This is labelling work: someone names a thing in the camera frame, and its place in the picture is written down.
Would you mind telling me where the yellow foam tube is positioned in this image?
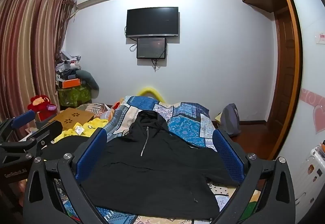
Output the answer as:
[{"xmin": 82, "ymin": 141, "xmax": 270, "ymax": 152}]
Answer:
[{"xmin": 136, "ymin": 86, "xmax": 165, "ymax": 101}]

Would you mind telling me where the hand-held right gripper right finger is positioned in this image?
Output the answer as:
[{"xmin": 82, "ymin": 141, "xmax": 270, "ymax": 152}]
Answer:
[{"xmin": 213, "ymin": 128, "xmax": 296, "ymax": 224}]

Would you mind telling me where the blue patchwork bedspread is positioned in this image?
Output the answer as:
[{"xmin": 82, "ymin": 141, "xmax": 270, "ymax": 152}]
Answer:
[{"xmin": 54, "ymin": 95, "xmax": 262, "ymax": 224}]

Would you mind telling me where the green patterned cloth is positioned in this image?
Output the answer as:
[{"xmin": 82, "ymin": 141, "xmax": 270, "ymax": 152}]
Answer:
[{"xmin": 57, "ymin": 85, "xmax": 92, "ymax": 107}]

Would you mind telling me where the wooden door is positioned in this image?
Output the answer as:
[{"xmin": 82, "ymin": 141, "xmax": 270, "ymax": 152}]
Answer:
[{"xmin": 265, "ymin": 0, "xmax": 303, "ymax": 161}]

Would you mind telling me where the red plush toy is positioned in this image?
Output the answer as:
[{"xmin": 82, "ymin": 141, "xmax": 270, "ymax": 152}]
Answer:
[{"xmin": 27, "ymin": 94, "xmax": 58, "ymax": 114}]

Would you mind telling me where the pile of clothes and papers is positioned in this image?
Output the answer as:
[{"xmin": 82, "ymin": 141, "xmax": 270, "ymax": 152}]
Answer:
[{"xmin": 55, "ymin": 51, "xmax": 82, "ymax": 82}]

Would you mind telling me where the grey backpack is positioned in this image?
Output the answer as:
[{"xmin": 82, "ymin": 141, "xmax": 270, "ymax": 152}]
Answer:
[{"xmin": 219, "ymin": 103, "xmax": 242, "ymax": 137}]

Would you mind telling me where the orange box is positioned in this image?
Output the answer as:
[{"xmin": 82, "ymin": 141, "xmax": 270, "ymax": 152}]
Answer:
[{"xmin": 62, "ymin": 78, "xmax": 82, "ymax": 89}]

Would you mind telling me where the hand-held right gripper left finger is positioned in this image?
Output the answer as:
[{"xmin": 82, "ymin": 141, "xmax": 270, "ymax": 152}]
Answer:
[{"xmin": 23, "ymin": 128, "xmax": 107, "ymax": 224}]

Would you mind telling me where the small black wall monitor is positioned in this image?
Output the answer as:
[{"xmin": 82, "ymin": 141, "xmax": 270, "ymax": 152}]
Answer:
[{"xmin": 136, "ymin": 37, "xmax": 167, "ymax": 59}]

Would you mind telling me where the wooden lap table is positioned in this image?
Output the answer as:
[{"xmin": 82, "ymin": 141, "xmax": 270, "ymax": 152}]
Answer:
[{"xmin": 48, "ymin": 108, "xmax": 96, "ymax": 130}]

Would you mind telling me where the black wall television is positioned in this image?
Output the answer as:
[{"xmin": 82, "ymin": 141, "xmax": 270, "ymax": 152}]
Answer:
[{"xmin": 126, "ymin": 7, "xmax": 179, "ymax": 38}]

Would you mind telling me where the striped brown curtain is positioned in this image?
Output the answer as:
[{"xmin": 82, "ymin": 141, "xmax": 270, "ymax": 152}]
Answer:
[{"xmin": 0, "ymin": 0, "xmax": 76, "ymax": 142}]

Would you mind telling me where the yellow plush blanket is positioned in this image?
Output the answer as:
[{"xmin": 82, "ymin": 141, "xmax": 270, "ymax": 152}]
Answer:
[{"xmin": 54, "ymin": 117, "xmax": 110, "ymax": 143}]

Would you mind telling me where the black zip hoodie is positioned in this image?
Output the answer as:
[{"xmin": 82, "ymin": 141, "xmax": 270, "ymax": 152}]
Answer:
[{"xmin": 43, "ymin": 110, "xmax": 245, "ymax": 220}]

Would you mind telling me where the dark grey pillow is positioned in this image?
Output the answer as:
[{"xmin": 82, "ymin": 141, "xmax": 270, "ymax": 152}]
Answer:
[{"xmin": 76, "ymin": 70, "xmax": 100, "ymax": 92}]

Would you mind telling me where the white stickered suitcase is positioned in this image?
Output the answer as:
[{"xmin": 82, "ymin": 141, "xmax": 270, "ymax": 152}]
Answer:
[{"xmin": 295, "ymin": 141, "xmax": 325, "ymax": 214}]

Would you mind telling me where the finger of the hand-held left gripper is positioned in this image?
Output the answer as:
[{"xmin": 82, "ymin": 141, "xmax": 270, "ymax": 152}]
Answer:
[
  {"xmin": 0, "ymin": 110, "xmax": 36, "ymax": 142},
  {"xmin": 26, "ymin": 120, "xmax": 63, "ymax": 149}
]

